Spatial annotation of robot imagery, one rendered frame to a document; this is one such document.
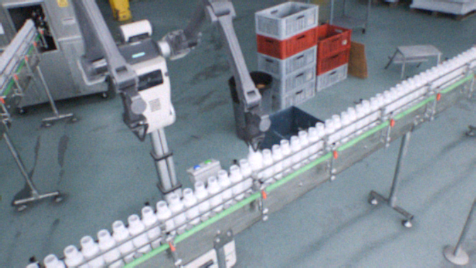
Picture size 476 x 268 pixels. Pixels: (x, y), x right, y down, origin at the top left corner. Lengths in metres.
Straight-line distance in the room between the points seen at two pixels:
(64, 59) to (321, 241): 3.75
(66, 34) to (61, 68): 0.44
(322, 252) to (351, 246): 0.22
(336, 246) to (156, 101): 1.67
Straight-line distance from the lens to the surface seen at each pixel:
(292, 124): 2.53
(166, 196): 2.27
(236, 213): 1.66
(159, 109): 1.92
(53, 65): 5.08
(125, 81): 1.31
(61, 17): 4.88
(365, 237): 2.89
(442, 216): 3.21
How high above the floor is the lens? 2.14
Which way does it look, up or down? 33 degrees down
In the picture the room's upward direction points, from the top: 5 degrees counter-clockwise
